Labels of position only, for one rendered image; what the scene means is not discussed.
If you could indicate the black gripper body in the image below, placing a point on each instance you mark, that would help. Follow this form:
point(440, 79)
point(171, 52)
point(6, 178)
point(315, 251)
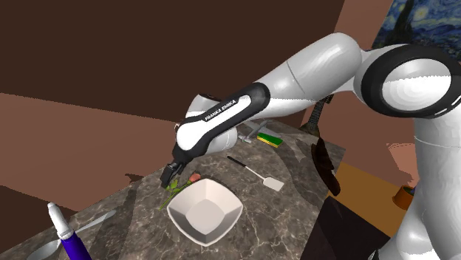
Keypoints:
point(169, 175)

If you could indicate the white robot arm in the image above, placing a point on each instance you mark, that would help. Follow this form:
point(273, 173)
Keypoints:
point(317, 72)

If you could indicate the pink rose with green stem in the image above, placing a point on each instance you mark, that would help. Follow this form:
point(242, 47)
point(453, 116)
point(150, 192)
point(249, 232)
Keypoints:
point(180, 188)

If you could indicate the white square bowl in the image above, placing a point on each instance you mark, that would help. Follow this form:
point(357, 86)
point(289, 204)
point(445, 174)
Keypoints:
point(204, 211)

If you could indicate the grey toy airplane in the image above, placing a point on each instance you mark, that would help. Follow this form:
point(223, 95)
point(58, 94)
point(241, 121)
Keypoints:
point(252, 131)

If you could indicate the green and yellow sponge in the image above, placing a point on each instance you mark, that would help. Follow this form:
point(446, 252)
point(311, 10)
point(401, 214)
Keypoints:
point(270, 139)

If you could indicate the blue bottle with white cap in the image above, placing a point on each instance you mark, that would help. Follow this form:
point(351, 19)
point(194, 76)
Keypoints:
point(68, 237)

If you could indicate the silver spoon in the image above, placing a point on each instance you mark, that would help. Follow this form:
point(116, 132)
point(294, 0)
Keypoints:
point(50, 245)

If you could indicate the dark brown leaf-shaped object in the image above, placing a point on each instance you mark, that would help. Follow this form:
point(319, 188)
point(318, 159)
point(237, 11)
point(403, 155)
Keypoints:
point(325, 165)

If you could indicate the dark scaly tapered figure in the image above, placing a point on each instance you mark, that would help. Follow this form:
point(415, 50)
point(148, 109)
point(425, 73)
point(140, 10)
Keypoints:
point(317, 117)

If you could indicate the orange plant pot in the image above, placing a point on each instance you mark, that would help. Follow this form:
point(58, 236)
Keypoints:
point(404, 196)

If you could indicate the starry night wall painting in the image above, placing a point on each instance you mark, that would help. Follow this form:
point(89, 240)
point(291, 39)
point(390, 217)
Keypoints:
point(425, 25)

